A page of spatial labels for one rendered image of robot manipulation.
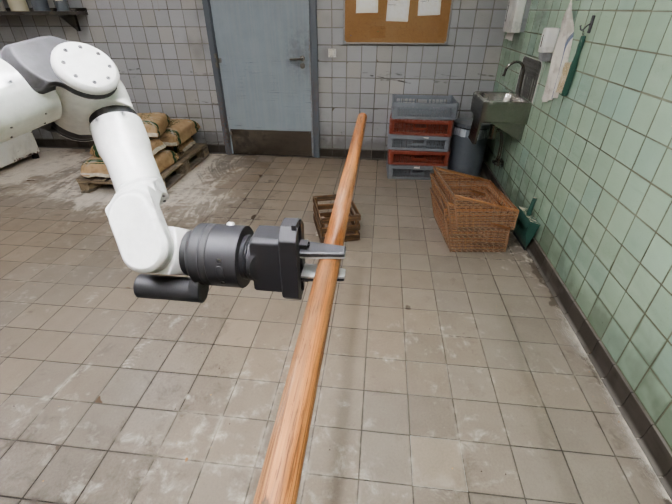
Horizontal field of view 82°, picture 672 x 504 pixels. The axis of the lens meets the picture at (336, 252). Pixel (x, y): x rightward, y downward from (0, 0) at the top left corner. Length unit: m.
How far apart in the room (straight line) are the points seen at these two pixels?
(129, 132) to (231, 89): 4.13
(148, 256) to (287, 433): 0.31
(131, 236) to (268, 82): 4.11
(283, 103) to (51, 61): 4.03
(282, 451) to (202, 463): 1.46
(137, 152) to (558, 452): 1.79
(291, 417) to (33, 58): 0.54
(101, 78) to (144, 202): 0.18
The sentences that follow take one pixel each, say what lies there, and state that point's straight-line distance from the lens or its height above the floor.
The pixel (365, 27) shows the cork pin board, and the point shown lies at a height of 1.33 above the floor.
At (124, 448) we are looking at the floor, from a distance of 1.93.
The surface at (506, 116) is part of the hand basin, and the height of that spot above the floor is 0.77.
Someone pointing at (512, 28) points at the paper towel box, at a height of 1.35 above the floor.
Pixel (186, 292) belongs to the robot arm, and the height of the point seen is 1.16.
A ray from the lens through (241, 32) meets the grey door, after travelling 4.63.
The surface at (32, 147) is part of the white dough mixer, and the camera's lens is 5.76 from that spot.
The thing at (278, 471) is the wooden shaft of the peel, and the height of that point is 1.21.
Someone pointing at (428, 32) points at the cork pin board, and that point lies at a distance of 4.42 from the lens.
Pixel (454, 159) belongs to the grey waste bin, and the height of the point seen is 0.19.
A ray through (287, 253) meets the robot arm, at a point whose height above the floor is 1.22.
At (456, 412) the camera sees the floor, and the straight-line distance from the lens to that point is 1.89.
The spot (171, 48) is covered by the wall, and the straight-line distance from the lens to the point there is 4.97.
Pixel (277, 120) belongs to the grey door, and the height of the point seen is 0.41.
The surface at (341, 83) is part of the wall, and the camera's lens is 4.49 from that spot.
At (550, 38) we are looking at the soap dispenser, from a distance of 3.25.
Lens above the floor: 1.49
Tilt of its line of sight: 32 degrees down
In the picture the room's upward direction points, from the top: straight up
